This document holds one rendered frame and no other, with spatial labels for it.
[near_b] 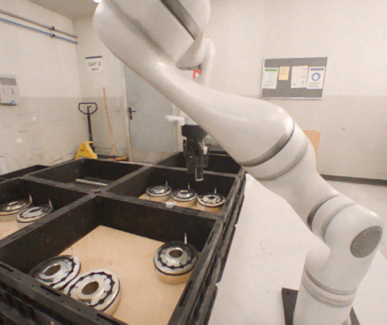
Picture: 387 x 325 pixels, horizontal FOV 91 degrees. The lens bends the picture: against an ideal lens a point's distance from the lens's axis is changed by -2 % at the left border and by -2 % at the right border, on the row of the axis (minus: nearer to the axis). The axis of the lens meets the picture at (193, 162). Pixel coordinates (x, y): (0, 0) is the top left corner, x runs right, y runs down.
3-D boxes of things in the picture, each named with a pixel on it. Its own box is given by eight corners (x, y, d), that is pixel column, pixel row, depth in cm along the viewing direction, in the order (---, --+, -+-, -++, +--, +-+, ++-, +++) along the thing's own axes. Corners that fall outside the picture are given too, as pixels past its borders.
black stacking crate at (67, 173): (151, 189, 92) (149, 166, 88) (102, 224, 65) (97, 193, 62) (87, 178, 105) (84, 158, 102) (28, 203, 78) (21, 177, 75)
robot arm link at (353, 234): (401, 212, 28) (371, 294, 34) (347, 186, 37) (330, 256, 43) (351, 222, 27) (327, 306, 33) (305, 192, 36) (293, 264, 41)
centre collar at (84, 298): (110, 284, 38) (109, 282, 38) (89, 306, 33) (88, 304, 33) (91, 276, 40) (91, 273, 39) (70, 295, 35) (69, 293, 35)
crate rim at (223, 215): (240, 182, 76) (240, 176, 75) (223, 226, 49) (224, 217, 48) (150, 170, 89) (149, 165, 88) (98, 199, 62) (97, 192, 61)
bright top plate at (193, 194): (200, 191, 79) (200, 189, 79) (192, 202, 70) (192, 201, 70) (177, 187, 82) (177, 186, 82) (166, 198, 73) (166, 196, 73)
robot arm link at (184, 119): (163, 123, 55) (162, 100, 54) (199, 121, 60) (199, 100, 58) (173, 126, 47) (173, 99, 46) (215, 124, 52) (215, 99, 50)
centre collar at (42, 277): (71, 265, 42) (71, 263, 42) (51, 284, 37) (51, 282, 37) (53, 261, 43) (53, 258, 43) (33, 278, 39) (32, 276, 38)
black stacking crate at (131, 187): (238, 204, 78) (240, 178, 75) (221, 256, 52) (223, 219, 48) (151, 189, 92) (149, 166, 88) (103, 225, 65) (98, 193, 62)
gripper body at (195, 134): (214, 122, 52) (213, 156, 55) (200, 119, 59) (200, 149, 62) (188, 123, 49) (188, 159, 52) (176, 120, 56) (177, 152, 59)
